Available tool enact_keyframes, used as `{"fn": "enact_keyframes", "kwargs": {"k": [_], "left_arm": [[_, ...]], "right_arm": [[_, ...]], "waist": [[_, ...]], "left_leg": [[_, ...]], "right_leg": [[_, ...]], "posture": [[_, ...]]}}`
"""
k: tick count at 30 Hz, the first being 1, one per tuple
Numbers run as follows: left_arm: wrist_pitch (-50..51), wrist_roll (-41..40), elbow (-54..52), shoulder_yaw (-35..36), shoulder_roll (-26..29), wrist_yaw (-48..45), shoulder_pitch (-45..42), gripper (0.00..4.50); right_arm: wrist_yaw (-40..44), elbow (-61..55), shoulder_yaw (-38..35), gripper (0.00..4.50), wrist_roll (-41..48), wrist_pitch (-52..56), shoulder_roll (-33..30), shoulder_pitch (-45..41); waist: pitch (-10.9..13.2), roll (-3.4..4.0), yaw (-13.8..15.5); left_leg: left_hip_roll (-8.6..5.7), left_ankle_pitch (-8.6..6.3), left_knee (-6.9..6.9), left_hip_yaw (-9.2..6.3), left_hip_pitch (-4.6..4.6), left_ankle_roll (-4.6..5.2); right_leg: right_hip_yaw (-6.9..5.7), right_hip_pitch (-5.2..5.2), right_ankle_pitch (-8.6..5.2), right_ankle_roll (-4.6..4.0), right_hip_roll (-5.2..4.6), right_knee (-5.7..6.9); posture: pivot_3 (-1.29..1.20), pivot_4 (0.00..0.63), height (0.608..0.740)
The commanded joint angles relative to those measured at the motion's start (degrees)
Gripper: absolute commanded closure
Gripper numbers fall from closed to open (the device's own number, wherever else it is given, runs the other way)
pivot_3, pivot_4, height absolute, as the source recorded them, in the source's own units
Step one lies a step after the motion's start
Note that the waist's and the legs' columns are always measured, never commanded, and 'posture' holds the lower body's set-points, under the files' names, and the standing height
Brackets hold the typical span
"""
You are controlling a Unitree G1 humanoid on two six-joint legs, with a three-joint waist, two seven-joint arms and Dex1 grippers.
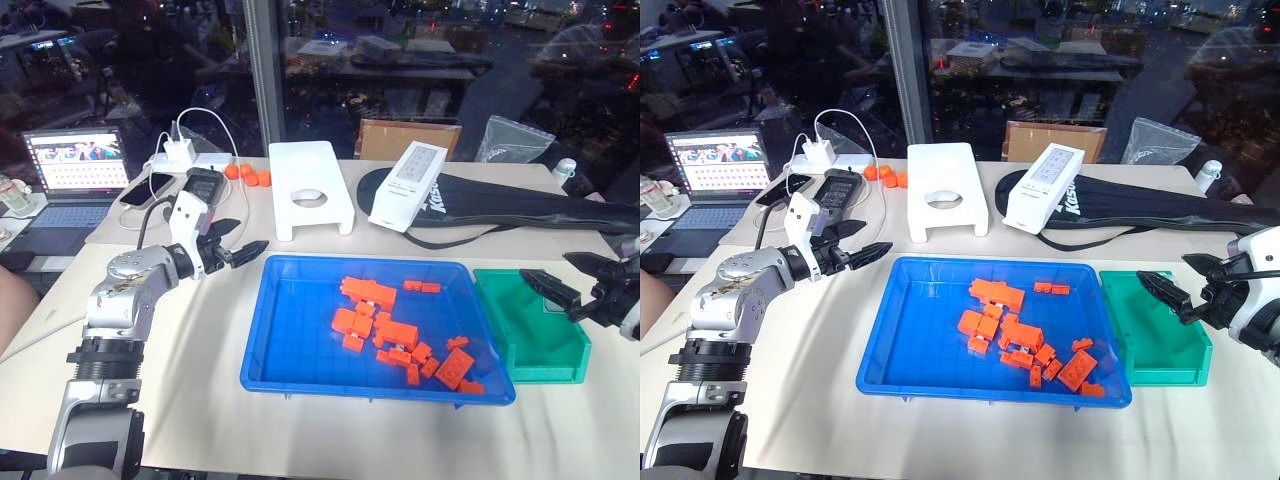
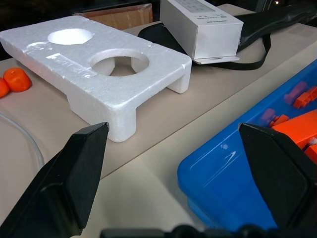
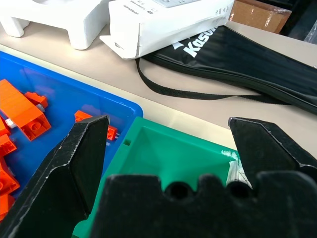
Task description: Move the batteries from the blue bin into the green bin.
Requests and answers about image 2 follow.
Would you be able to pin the white cardboard product box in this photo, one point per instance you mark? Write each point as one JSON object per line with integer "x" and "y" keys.
{"x": 198, "y": 27}

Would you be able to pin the orange tangerine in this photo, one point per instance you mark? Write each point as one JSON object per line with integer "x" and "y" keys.
{"x": 17, "y": 79}
{"x": 3, "y": 88}

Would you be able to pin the brown cardboard box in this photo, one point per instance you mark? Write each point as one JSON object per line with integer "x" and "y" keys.
{"x": 119, "y": 16}

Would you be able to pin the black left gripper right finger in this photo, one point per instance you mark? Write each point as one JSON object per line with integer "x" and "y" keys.
{"x": 280, "y": 178}

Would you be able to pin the blue plastic bin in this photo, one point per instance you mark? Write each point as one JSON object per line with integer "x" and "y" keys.
{"x": 230, "y": 178}

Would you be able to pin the purple toy pieces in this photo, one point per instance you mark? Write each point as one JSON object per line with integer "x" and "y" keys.
{"x": 296, "y": 90}

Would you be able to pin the white styrofoam packing insert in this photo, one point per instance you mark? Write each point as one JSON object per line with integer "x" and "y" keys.
{"x": 96, "y": 72}

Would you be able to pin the small orange building block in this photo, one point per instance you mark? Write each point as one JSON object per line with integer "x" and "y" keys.
{"x": 278, "y": 120}
{"x": 304, "y": 98}

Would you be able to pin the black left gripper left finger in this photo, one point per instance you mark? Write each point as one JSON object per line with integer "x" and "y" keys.
{"x": 62, "y": 183}

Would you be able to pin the orange toy pieces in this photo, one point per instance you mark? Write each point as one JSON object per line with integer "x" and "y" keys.
{"x": 297, "y": 129}

